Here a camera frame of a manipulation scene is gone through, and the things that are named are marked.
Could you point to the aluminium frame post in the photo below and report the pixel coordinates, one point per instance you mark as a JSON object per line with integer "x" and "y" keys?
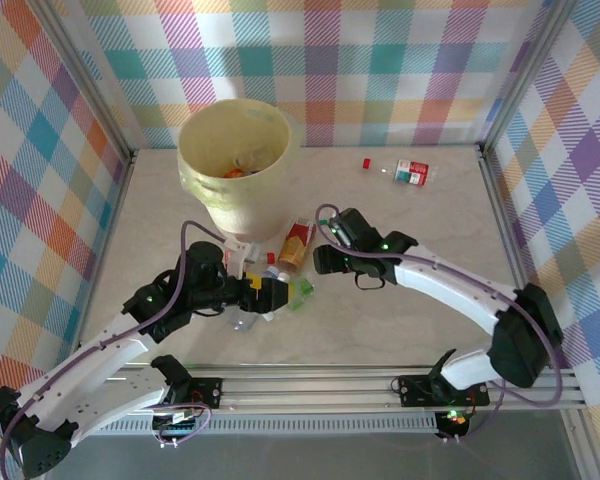
{"x": 86, "y": 75}
{"x": 525, "y": 75}

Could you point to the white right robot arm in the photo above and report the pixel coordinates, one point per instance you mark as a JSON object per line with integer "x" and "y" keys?
{"x": 455, "y": 290}

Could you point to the red gold label bottle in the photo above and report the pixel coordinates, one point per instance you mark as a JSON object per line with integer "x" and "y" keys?
{"x": 295, "y": 245}

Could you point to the red teal label clear bottle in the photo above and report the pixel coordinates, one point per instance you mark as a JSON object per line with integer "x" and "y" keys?
{"x": 410, "y": 172}

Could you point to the black controller board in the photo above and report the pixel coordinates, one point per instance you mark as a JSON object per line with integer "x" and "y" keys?
{"x": 455, "y": 424}
{"x": 172, "y": 425}

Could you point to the crumpled clear plastic bottle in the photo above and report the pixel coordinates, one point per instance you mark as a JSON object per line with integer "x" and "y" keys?
{"x": 242, "y": 322}

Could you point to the cream plastic bin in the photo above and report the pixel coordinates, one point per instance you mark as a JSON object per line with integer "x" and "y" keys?
{"x": 260, "y": 210}

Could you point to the pale green bin liner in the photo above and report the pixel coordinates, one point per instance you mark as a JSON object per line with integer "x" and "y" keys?
{"x": 205, "y": 192}

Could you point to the orange label plastic bottle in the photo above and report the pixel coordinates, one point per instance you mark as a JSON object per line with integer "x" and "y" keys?
{"x": 232, "y": 173}

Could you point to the aluminium table edge rail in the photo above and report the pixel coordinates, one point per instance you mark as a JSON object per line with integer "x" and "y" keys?
{"x": 105, "y": 250}
{"x": 507, "y": 225}

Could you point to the green label clear bottle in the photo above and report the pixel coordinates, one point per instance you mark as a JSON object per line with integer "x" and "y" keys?
{"x": 304, "y": 289}

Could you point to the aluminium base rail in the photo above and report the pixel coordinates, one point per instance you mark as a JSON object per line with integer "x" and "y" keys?
{"x": 305, "y": 390}

